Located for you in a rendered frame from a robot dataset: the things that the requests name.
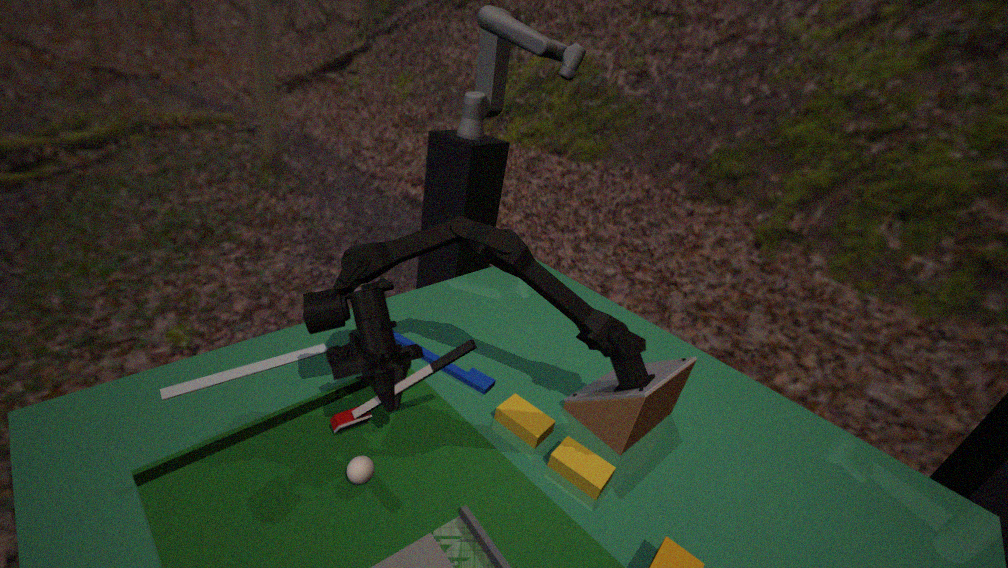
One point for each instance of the green putting mat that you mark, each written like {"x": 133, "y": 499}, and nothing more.
{"x": 282, "y": 498}

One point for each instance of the red golf putter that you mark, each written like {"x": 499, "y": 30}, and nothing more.
{"x": 361, "y": 414}

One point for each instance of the blue l-shaped block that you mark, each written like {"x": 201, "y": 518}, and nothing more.
{"x": 473, "y": 378}

